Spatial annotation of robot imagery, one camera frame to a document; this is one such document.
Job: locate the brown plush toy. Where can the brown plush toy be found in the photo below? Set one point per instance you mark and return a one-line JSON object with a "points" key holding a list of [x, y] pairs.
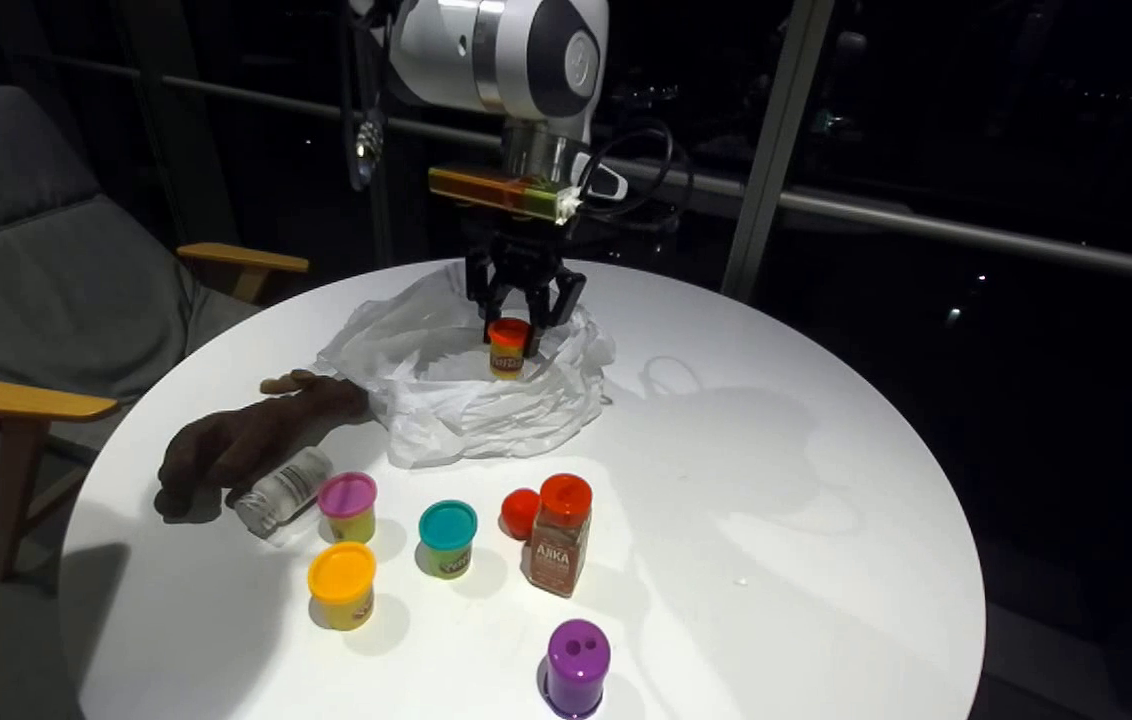
{"points": [[246, 441]]}

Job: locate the grey metal railing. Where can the grey metal railing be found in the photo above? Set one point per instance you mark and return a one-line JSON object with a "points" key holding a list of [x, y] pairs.
{"points": [[964, 228]]}

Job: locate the teal lid dough tub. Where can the teal lid dough tub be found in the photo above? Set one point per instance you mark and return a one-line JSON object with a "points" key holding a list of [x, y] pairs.
{"points": [[444, 531]]}

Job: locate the grey metal post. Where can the grey metal post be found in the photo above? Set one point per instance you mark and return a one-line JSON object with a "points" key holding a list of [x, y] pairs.
{"points": [[779, 135]]}

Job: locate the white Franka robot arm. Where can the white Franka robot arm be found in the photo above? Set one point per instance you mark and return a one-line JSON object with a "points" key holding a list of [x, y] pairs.
{"points": [[487, 54]]}

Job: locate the crumpled white plastic bag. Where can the crumpled white plastic bag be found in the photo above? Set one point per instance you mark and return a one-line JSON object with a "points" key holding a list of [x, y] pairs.
{"points": [[459, 395]]}

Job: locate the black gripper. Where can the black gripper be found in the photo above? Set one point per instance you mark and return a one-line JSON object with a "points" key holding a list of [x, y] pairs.
{"points": [[527, 254]]}

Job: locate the pink lid dough tub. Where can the pink lid dough tub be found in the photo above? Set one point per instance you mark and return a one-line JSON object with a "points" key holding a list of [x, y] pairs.
{"points": [[351, 503]]}

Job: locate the yellow lid dough tub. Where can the yellow lid dough tub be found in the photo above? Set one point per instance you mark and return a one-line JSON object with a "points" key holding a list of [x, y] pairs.
{"points": [[343, 582]]}

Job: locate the grey chair wooden armrests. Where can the grey chair wooden armrests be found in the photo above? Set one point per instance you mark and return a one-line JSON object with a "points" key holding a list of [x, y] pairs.
{"points": [[30, 280]]}

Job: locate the orange lid spice jar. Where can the orange lid spice jar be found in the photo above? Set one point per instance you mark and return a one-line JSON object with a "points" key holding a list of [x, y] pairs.
{"points": [[557, 541]]}

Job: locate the purple dough tub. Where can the purple dough tub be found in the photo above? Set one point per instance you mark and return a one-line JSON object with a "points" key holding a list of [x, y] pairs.
{"points": [[578, 666]]}

